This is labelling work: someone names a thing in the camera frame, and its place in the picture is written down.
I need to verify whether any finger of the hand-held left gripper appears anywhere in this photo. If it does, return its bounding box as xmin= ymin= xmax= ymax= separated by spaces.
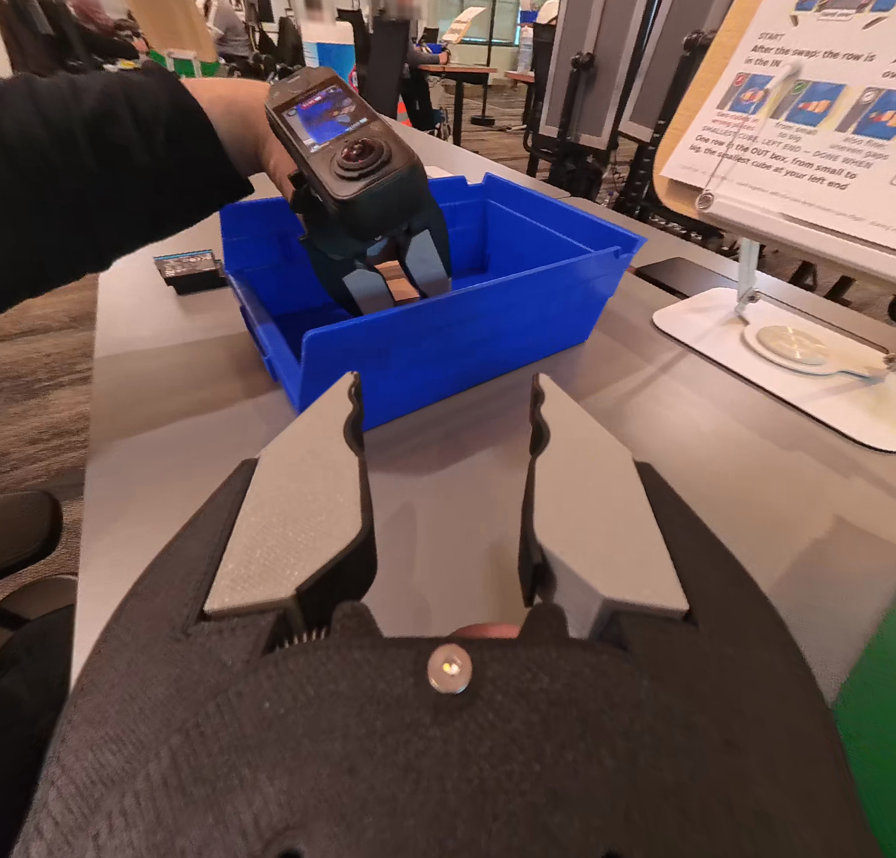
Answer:
xmin=342 ymin=267 xmax=398 ymax=317
xmin=401 ymin=223 xmax=454 ymax=299

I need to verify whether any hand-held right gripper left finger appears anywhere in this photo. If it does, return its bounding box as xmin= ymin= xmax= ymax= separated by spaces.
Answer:
xmin=202 ymin=371 xmax=379 ymax=629

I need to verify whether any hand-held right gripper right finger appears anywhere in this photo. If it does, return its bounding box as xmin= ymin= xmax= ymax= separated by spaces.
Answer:
xmin=519 ymin=373 xmax=690 ymax=639

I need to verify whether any medium wooden cube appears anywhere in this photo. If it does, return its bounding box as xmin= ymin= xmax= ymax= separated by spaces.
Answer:
xmin=378 ymin=259 xmax=421 ymax=307

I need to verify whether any blue plastic bin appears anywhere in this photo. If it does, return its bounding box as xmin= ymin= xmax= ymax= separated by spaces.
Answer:
xmin=219 ymin=172 xmax=648 ymax=433

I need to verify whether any green plastic bin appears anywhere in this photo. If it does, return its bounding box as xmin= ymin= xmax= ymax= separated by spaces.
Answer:
xmin=832 ymin=607 xmax=896 ymax=838

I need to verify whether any grey desk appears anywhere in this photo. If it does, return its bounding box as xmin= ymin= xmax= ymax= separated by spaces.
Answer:
xmin=70 ymin=122 xmax=896 ymax=708

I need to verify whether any person's left hand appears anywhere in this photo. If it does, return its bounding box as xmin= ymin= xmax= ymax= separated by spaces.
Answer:
xmin=231 ymin=83 xmax=301 ymax=200

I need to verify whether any wooden document stand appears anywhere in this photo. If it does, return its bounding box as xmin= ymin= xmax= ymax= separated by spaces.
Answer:
xmin=652 ymin=0 xmax=896 ymax=453

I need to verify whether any black phone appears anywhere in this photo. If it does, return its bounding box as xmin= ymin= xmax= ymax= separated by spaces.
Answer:
xmin=633 ymin=256 xmax=729 ymax=300

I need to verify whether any grey framed panel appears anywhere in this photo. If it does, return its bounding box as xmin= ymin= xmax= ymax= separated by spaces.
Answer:
xmin=619 ymin=0 xmax=736 ymax=145
xmin=539 ymin=0 xmax=655 ymax=141

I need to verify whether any printed instruction sheet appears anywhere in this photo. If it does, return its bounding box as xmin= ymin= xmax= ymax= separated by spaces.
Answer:
xmin=661 ymin=0 xmax=896 ymax=230

